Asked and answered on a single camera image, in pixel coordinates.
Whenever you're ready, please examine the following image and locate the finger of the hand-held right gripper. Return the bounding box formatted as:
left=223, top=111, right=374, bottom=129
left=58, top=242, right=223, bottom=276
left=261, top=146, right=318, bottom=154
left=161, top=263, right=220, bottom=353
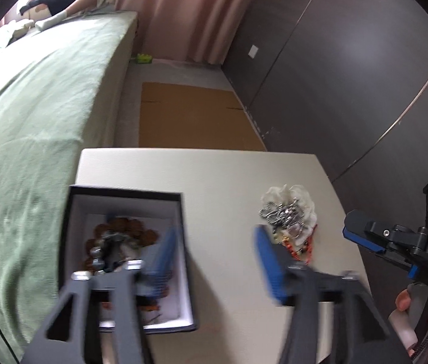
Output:
left=386, top=248, right=427, bottom=280
left=343, top=209, right=428, bottom=255

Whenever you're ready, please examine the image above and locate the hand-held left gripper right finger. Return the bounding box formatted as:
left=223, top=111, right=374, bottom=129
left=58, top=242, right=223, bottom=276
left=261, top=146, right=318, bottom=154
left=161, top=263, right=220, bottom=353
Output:
left=254, top=226, right=405, bottom=364

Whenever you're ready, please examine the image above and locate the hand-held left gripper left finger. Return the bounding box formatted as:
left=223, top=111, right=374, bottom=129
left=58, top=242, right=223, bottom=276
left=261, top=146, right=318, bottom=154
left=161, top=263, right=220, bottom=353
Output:
left=20, top=227, right=180, bottom=364

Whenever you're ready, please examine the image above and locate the brown bead bracelet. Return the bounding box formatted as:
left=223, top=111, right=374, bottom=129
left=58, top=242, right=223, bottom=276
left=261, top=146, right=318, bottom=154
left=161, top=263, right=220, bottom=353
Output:
left=83, top=216, right=158, bottom=274

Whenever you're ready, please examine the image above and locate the black jewelry box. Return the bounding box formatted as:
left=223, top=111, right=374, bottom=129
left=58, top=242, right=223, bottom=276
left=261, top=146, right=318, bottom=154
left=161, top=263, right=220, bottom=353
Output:
left=55, top=184, right=199, bottom=335

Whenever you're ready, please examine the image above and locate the person's right hand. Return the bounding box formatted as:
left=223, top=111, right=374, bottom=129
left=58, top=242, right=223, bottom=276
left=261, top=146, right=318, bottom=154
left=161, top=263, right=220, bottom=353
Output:
left=388, top=288, right=428, bottom=358

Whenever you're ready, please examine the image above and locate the silver and black pendant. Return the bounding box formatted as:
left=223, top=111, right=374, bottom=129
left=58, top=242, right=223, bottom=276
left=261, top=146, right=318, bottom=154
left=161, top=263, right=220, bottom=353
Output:
left=90, top=231, right=131, bottom=274

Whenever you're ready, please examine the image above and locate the brown cardboard sheet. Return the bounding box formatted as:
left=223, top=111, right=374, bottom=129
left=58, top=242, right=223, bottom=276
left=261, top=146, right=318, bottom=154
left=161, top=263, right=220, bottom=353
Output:
left=139, top=82, right=268, bottom=152

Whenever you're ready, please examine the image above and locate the dark brown wardrobe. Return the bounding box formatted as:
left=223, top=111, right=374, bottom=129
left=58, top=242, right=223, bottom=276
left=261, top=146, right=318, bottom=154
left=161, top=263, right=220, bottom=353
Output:
left=221, top=0, right=428, bottom=221

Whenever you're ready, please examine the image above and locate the beige bed mattress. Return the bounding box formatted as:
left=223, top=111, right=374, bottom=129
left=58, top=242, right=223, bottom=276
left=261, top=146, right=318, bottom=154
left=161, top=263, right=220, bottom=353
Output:
left=81, top=11, right=141, bottom=152

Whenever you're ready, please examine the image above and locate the green bed blanket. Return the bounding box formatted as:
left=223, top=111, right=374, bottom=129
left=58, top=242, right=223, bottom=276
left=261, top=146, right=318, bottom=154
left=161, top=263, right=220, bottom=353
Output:
left=0, top=11, right=139, bottom=364

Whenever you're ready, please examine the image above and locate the pink curtain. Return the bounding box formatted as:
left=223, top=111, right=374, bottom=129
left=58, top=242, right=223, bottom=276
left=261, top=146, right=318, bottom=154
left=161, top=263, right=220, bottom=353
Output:
left=114, top=0, right=265, bottom=66

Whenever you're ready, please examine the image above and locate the red bead necklace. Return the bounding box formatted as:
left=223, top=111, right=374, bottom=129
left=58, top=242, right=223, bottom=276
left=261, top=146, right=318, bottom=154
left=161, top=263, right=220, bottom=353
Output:
left=279, top=224, right=319, bottom=265

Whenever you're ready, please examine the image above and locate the silver chain jewelry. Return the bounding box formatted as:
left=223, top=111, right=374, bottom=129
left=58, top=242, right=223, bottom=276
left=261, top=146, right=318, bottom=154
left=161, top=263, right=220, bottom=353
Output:
left=259, top=198, right=306, bottom=232

